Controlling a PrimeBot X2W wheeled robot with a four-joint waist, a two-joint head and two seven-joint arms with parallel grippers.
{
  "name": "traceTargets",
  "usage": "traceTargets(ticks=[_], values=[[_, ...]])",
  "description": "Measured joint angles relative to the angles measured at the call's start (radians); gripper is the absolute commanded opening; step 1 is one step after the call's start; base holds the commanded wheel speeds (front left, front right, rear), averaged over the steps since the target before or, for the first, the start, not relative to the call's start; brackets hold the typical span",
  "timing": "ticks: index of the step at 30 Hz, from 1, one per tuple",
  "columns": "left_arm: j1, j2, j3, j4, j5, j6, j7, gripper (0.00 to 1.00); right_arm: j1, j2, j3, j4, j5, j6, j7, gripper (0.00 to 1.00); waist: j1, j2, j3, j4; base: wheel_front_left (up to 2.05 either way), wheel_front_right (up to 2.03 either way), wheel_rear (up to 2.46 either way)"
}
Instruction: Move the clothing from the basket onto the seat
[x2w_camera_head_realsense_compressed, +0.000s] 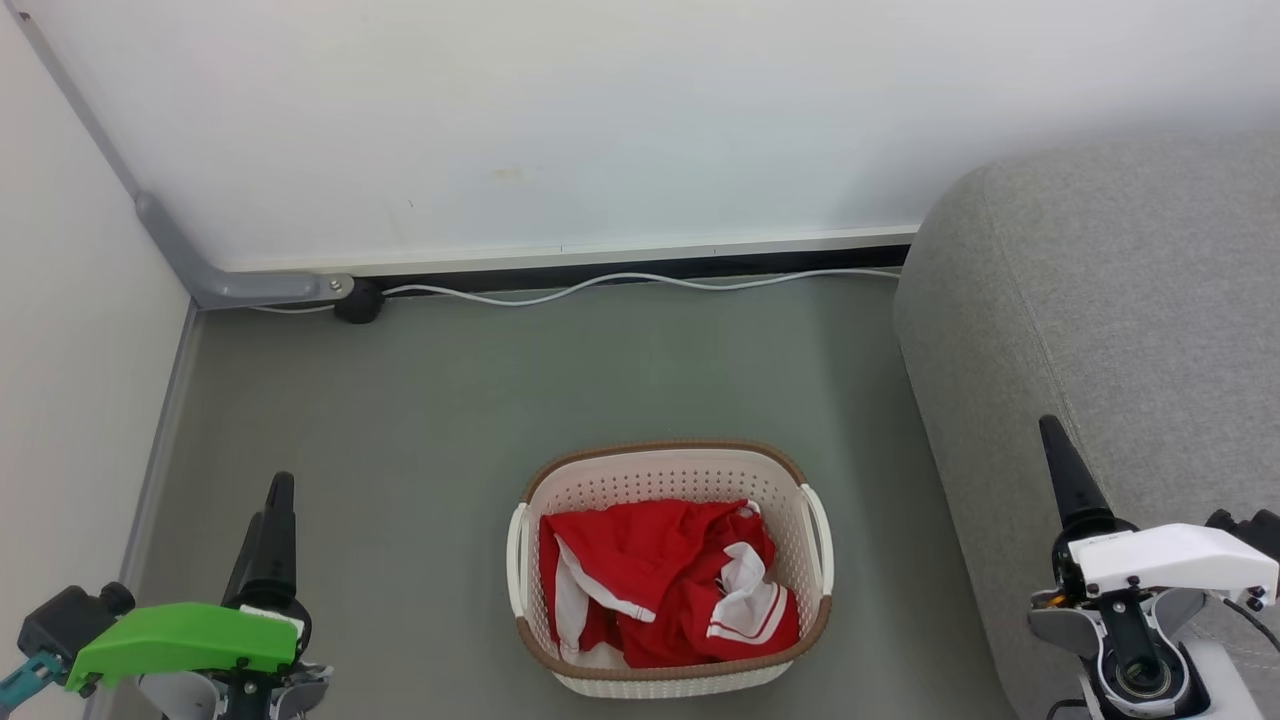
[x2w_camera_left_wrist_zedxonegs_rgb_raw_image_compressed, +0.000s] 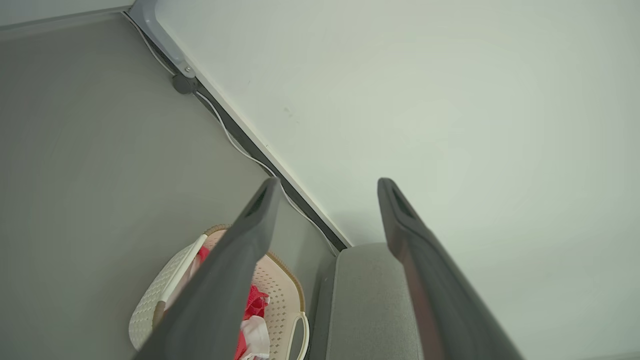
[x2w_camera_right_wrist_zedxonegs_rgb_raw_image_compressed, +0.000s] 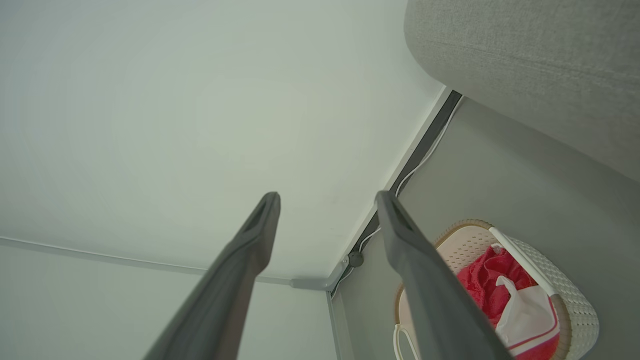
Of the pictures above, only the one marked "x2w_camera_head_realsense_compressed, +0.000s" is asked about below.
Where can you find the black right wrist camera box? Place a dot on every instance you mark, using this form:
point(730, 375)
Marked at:
point(1250, 530)

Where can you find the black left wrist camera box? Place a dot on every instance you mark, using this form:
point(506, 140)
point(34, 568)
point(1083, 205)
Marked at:
point(65, 620)

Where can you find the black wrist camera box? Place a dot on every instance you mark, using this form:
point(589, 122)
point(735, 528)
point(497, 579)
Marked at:
point(65, 620)
point(1250, 530)

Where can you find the grey side baseboard strip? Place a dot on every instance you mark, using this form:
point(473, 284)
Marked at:
point(160, 450)

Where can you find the black round floor plug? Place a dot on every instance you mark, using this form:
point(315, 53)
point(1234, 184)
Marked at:
point(358, 300)

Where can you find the grey fabric sofa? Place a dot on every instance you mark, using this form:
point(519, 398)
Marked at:
point(1100, 300)

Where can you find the red garment wide white stripe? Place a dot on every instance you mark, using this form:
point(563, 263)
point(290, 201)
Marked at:
point(610, 545)

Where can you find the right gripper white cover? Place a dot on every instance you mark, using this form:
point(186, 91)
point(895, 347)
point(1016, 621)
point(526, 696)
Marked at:
point(1180, 560)

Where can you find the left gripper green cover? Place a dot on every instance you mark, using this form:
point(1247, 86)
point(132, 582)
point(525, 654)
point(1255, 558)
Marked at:
point(180, 635)

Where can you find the cream perforated laundry basket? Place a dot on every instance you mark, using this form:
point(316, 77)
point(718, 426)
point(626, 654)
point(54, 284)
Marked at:
point(670, 470)

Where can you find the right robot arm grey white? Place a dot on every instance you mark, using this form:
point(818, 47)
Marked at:
point(1140, 660)

